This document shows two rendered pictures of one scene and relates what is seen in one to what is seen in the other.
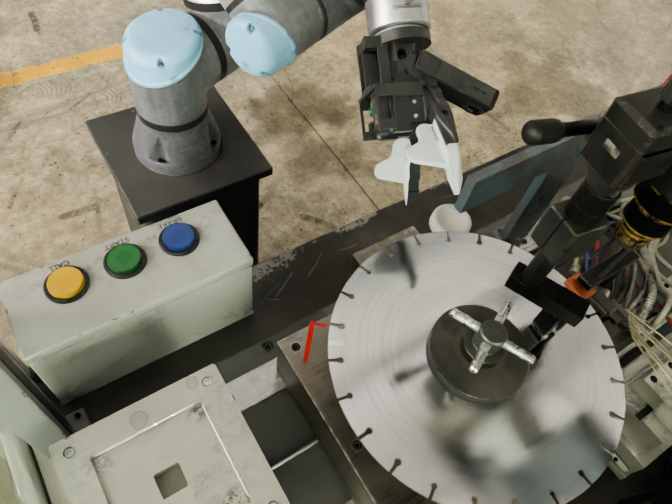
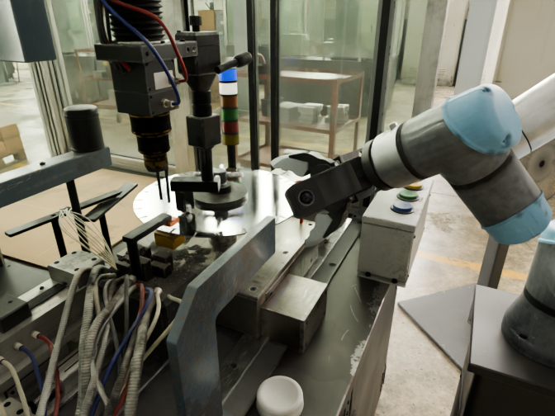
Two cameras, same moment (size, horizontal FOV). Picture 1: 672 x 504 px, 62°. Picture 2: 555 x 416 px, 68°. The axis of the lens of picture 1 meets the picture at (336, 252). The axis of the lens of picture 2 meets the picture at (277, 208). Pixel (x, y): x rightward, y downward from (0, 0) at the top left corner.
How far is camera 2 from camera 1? 1.10 m
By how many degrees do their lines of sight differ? 97
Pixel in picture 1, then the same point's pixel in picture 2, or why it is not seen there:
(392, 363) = (258, 183)
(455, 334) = (234, 190)
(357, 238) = (344, 344)
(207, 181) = (485, 323)
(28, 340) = not seen: hidden behind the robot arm
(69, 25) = not seen: outside the picture
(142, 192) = (500, 296)
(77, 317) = not seen: hidden behind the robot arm
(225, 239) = (384, 215)
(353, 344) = (279, 182)
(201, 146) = (514, 314)
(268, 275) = (372, 294)
